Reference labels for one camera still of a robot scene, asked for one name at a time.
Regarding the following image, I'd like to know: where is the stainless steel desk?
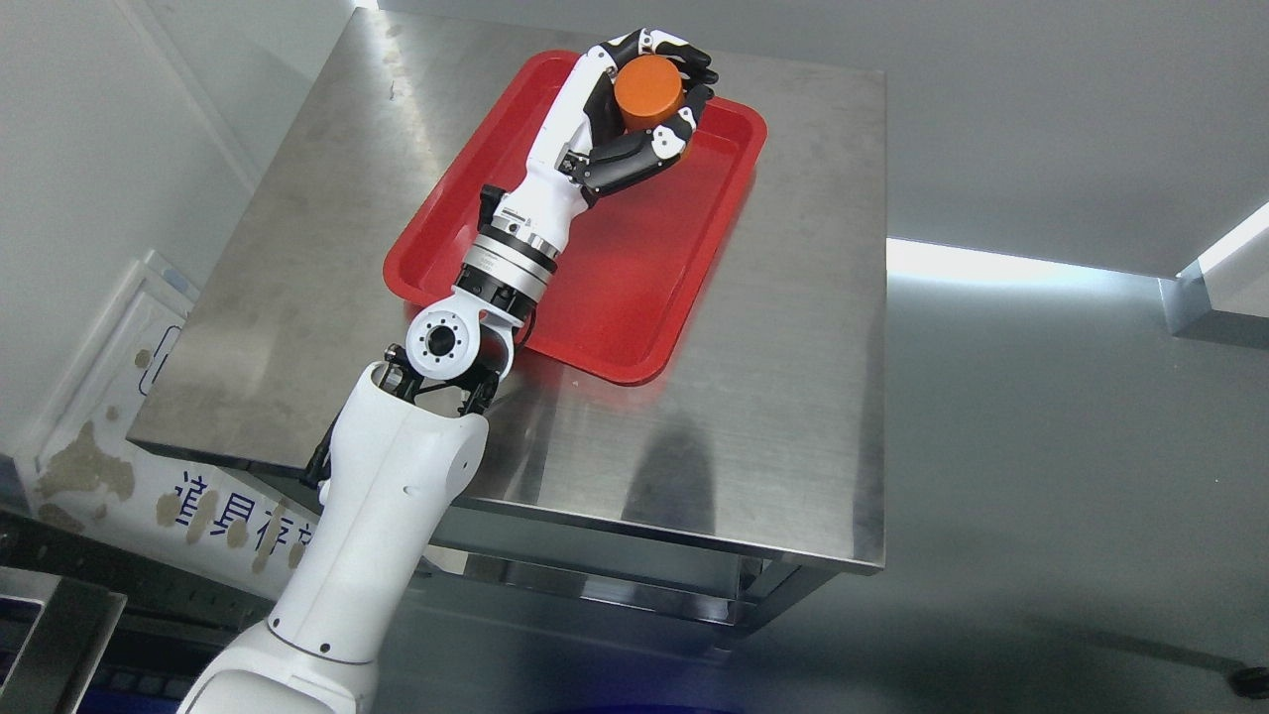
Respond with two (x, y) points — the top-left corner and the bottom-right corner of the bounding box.
(128, 9), (887, 630)

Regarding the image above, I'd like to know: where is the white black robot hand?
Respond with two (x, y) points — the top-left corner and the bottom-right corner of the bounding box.
(478, 28), (718, 259)

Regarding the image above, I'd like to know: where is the orange cylindrical capacitor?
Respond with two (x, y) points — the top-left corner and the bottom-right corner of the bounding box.
(615, 55), (685, 134)

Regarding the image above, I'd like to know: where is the red plastic tray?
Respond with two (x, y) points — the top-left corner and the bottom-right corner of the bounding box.
(385, 51), (766, 386)

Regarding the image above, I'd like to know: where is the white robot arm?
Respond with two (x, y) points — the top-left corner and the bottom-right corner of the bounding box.
(176, 218), (569, 713)

